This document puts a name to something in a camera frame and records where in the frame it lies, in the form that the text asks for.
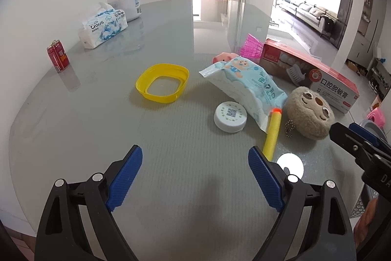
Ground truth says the shoe rack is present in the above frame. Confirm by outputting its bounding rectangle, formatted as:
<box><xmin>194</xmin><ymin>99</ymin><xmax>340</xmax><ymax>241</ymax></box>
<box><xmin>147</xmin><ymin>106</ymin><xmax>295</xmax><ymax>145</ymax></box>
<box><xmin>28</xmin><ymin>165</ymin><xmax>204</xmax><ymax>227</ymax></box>
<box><xmin>367</xmin><ymin>58</ymin><xmax>390</xmax><ymax>100</ymax></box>

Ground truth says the yellow plastic lid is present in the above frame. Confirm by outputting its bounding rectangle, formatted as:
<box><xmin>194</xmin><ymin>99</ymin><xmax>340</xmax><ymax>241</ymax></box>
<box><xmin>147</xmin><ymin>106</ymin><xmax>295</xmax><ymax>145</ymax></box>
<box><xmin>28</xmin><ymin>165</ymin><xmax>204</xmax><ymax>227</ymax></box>
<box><xmin>135</xmin><ymin>63</ymin><xmax>190</xmax><ymax>104</ymax></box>

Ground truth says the pink plastic stool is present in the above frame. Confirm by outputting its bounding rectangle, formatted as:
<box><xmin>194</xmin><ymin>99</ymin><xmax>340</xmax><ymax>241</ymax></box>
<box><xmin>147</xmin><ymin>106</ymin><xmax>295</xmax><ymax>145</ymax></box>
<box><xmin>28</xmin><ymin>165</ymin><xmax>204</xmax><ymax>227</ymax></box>
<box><xmin>367</xmin><ymin>107</ymin><xmax>386</xmax><ymax>128</ymax></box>

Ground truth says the white jar blue lid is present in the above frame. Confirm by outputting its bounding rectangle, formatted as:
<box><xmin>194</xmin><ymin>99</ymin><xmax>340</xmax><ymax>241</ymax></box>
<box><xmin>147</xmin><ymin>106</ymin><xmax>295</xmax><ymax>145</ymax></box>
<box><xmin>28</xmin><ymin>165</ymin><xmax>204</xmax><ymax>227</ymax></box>
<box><xmin>107</xmin><ymin>0</ymin><xmax>142</xmax><ymax>22</ymax></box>

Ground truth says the grey sofa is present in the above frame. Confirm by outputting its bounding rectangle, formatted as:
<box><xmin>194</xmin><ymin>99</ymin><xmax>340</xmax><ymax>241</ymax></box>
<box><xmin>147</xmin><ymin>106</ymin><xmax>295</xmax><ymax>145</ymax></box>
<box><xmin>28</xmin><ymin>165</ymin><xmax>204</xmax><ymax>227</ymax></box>
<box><xmin>279</xmin><ymin>0</ymin><xmax>337</xmax><ymax>36</ymax></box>

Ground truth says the grey perforated trash basket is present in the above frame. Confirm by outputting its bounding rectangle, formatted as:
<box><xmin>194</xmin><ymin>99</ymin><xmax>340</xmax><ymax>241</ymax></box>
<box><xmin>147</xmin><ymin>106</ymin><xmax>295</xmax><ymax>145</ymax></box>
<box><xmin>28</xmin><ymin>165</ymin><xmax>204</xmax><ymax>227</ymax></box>
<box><xmin>349</xmin><ymin>119</ymin><xmax>387</xmax><ymax>219</ymax></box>

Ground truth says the right hand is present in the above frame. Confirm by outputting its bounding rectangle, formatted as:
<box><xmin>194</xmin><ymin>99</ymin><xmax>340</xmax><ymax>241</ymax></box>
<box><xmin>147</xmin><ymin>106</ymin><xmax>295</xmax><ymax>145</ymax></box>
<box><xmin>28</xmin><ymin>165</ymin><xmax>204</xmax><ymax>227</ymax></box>
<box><xmin>353</xmin><ymin>197</ymin><xmax>379</xmax><ymax>248</ymax></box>

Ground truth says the red toothpaste box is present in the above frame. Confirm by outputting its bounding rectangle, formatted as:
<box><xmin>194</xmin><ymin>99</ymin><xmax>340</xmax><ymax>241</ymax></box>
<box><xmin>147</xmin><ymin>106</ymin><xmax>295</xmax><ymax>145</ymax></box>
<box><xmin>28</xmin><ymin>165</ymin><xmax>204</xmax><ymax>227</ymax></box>
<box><xmin>260</xmin><ymin>38</ymin><xmax>360</xmax><ymax>113</ymax></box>

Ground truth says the tissue pack blue white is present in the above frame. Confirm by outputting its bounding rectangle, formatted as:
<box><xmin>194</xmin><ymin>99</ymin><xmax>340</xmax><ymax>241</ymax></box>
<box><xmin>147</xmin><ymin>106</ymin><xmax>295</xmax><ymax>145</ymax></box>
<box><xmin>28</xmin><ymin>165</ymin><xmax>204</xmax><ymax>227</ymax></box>
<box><xmin>78</xmin><ymin>3</ymin><xmax>128</xmax><ymax>49</ymax></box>

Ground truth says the pink snack bag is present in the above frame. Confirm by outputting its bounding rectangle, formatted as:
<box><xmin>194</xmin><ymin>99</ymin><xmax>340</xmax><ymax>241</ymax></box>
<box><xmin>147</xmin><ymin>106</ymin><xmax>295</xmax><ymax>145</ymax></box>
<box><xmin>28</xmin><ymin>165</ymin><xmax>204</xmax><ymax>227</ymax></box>
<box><xmin>239</xmin><ymin>34</ymin><xmax>264</xmax><ymax>61</ymax></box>

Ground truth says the light blue wet wipes pack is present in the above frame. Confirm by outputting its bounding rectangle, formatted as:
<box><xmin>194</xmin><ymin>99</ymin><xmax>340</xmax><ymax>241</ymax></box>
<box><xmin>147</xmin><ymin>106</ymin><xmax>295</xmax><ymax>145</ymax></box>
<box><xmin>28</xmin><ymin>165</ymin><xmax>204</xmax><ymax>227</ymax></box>
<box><xmin>199</xmin><ymin>56</ymin><xmax>288</xmax><ymax>131</ymax></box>

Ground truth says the yellow foam dart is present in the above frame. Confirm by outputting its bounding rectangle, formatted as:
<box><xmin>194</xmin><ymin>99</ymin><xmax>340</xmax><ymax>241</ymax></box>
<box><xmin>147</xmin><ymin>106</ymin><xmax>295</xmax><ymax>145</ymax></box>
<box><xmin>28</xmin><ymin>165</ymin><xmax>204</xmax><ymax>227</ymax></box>
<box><xmin>262</xmin><ymin>108</ymin><xmax>282</xmax><ymax>161</ymax></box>

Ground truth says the white round cap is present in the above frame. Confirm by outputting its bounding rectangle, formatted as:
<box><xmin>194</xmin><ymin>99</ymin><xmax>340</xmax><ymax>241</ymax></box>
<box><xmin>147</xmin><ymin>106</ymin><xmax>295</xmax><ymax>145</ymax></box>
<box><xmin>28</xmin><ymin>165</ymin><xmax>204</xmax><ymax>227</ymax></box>
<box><xmin>213</xmin><ymin>101</ymin><xmax>247</xmax><ymax>133</ymax></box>

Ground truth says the pink pig toy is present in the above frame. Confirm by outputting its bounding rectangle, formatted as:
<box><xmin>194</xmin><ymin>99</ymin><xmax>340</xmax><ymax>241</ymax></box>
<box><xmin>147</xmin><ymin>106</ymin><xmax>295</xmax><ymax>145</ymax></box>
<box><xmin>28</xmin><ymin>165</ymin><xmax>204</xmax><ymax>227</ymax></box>
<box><xmin>212</xmin><ymin>52</ymin><xmax>239</xmax><ymax>64</ymax></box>

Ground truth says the red soda can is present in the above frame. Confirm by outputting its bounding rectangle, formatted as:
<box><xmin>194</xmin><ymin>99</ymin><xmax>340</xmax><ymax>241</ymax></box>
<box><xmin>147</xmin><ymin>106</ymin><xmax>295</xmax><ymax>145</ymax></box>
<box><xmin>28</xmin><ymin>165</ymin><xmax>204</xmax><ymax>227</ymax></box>
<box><xmin>46</xmin><ymin>40</ymin><xmax>70</xmax><ymax>73</ymax></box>

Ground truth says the beige plush monkey toy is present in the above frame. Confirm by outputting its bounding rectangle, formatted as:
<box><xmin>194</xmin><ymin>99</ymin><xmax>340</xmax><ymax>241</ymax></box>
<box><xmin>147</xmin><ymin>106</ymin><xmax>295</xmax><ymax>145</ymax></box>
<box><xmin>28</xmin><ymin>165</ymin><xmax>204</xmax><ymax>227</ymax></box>
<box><xmin>283</xmin><ymin>86</ymin><xmax>335</xmax><ymax>140</ymax></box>

